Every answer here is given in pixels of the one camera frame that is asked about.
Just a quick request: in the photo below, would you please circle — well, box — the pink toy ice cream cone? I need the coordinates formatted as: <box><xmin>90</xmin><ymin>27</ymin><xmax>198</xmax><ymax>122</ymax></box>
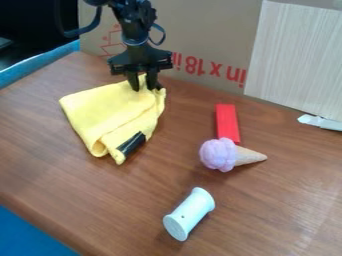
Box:
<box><xmin>197</xmin><ymin>137</ymin><xmax>269</xmax><ymax>173</ymax></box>

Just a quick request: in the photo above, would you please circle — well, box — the white spool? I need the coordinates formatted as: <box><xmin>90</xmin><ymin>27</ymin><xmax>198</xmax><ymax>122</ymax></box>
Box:
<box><xmin>161</xmin><ymin>186</ymin><xmax>217</xmax><ymax>242</ymax></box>

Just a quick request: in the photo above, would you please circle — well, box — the yellow cloth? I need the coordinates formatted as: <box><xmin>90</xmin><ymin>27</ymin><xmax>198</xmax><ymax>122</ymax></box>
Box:
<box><xmin>58</xmin><ymin>73</ymin><xmax>169</xmax><ymax>166</ymax></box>

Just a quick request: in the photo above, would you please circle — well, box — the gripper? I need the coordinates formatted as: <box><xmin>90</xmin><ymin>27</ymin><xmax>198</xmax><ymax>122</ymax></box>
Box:
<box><xmin>105</xmin><ymin>41</ymin><xmax>176</xmax><ymax>92</ymax></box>

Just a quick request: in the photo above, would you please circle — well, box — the red block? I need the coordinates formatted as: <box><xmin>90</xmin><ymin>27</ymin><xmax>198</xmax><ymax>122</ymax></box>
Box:
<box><xmin>215</xmin><ymin>103</ymin><xmax>242</xmax><ymax>145</ymax></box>

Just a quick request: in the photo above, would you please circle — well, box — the cardboard box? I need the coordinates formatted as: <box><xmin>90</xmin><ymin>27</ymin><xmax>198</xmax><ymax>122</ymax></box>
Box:
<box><xmin>77</xmin><ymin>0</ymin><xmax>265</xmax><ymax>96</ymax></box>

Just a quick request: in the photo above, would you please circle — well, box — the white paper scrap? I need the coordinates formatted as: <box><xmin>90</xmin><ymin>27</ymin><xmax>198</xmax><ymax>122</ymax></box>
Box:
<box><xmin>296</xmin><ymin>113</ymin><xmax>342</xmax><ymax>132</ymax></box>

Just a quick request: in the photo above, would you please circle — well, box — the wooden board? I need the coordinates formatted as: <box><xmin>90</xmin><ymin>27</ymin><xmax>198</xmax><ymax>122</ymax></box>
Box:
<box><xmin>243</xmin><ymin>0</ymin><xmax>342</xmax><ymax>123</ymax></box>

